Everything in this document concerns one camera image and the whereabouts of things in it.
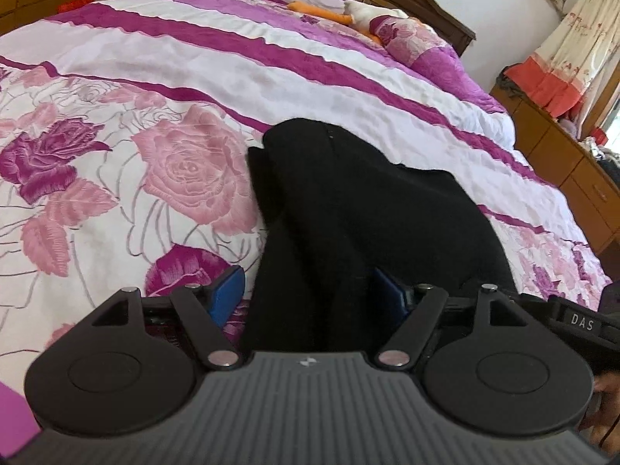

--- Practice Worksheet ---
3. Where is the light wooden dresser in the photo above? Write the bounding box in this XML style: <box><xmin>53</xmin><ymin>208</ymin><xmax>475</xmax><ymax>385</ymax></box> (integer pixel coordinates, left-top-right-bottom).
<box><xmin>489</xmin><ymin>82</ymin><xmax>620</xmax><ymax>258</ymax></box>

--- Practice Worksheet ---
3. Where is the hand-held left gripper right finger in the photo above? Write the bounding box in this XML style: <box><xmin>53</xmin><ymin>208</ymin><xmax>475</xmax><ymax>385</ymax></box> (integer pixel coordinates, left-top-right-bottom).
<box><xmin>372</xmin><ymin>269</ymin><xmax>529</xmax><ymax>369</ymax></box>

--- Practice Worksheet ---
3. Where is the clutter on dresser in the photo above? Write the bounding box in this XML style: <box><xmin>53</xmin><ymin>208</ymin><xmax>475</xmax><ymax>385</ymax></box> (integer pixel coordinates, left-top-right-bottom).
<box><xmin>579</xmin><ymin>126</ymin><xmax>620</xmax><ymax>192</ymax></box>

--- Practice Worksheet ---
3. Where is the orange and white stuffed toy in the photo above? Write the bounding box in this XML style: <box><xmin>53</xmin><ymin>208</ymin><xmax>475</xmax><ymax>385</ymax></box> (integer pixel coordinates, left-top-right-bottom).
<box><xmin>286</xmin><ymin>0</ymin><xmax>412</xmax><ymax>45</ymax></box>

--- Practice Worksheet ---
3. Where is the dark wooden headboard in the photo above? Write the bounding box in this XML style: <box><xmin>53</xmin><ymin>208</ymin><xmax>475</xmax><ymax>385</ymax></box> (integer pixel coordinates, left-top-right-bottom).
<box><xmin>208</xmin><ymin>0</ymin><xmax>478</xmax><ymax>56</ymax></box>

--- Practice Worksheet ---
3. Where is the cream and orange curtain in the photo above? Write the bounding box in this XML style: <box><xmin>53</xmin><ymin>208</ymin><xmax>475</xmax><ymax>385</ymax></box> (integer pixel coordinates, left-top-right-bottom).
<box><xmin>504</xmin><ymin>0</ymin><xmax>620</xmax><ymax>124</ymax></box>

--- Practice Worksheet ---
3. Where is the purple floral pillow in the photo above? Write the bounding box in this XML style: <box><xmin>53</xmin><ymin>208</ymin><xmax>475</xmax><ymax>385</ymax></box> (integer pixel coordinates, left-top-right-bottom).
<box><xmin>373</xmin><ymin>14</ymin><xmax>507</xmax><ymax>112</ymax></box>

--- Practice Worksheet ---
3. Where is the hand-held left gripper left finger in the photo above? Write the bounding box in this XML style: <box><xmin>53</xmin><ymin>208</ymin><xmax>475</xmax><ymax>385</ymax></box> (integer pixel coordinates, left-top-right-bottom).
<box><xmin>91</xmin><ymin>265</ymin><xmax>245</xmax><ymax>369</ymax></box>

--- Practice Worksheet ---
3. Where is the black knit cardigan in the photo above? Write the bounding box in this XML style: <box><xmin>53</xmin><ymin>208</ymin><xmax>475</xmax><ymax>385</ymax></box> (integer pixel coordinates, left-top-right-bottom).
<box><xmin>242</xmin><ymin>117</ymin><xmax>518</xmax><ymax>354</ymax></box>

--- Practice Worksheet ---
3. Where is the person's right hand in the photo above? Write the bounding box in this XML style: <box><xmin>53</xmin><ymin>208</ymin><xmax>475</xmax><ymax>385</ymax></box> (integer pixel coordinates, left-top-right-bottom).
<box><xmin>587</xmin><ymin>373</ymin><xmax>620</xmax><ymax>446</ymax></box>

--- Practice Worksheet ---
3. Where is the purple floral bedspread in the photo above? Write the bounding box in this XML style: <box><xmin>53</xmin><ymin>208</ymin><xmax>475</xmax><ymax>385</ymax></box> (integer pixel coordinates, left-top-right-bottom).
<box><xmin>0</xmin><ymin>0</ymin><xmax>613</xmax><ymax>451</ymax></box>

